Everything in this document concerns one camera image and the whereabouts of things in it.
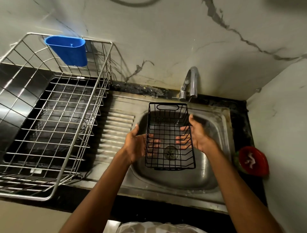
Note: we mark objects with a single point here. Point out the person's left hand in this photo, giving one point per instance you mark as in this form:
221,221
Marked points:
134,146

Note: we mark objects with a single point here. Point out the person's right hand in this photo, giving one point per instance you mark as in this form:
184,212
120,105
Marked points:
199,138

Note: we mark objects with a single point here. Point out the black wire basket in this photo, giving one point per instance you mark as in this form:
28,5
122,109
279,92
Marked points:
168,120

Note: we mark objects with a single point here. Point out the person's left forearm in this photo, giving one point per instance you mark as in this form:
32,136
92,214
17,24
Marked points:
96,194

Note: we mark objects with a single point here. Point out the person's right forearm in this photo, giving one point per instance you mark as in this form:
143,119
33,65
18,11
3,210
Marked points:
242,194

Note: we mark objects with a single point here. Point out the person's patterned clothing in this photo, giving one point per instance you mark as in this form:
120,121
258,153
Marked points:
160,228

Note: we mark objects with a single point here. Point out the stainless steel sink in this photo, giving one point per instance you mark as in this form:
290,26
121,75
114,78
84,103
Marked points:
115,139

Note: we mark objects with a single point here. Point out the round sink drain strainer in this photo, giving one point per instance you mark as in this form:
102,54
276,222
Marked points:
170,153

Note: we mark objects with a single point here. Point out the white scrap in bowl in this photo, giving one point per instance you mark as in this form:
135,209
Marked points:
250,160

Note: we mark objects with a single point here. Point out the chrome sink faucet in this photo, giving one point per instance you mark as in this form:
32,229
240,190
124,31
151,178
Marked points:
193,81

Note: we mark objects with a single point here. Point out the red and green bowl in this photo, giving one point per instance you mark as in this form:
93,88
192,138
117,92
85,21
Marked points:
257,162

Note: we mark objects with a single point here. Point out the dark steel drip tray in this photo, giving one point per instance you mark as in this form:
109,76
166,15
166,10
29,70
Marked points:
60,127

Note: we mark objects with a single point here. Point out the blue plastic cutlery holder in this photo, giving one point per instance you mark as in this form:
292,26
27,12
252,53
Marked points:
70,52

